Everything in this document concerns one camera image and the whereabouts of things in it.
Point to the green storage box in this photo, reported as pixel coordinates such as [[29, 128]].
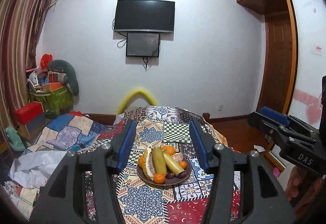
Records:
[[54, 103]]

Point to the red box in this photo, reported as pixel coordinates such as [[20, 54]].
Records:
[[28, 112]]

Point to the small black wall monitor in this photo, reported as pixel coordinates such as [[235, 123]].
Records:
[[143, 44]]

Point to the pomelo wedge with rind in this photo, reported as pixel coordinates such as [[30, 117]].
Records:
[[148, 164]]

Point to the wooden door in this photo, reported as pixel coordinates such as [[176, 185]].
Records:
[[278, 62]]

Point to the small tangerine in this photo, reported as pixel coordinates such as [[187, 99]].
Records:
[[159, 178], [183, 164]]

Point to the black wall television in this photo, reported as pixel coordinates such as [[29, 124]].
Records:
[[144, 15]]

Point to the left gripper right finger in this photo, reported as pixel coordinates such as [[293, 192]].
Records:
[[216, 159]]

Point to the patchwork patterned tablecloth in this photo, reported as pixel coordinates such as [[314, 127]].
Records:
[[177, 200]]

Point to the blue patchwork bed quilt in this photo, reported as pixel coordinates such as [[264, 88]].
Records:
[[78, 133]]

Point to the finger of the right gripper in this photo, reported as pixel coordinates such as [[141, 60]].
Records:
[[289, 122], [270, 128]]

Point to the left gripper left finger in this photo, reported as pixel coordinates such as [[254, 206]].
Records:
[[109, 160]]

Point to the red plastic bag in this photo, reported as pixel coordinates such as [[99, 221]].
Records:
[[45, 60]]

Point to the large orange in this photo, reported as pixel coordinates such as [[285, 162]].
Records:
[[169, 150], [141, 161]]

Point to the grey plush toy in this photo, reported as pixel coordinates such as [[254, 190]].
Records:
[[70, 78]]

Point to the striped red gold curtain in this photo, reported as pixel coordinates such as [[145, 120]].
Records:
[[21, 25]]

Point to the white crumpled cloth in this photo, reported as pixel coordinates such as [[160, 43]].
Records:
[[34, 169]]

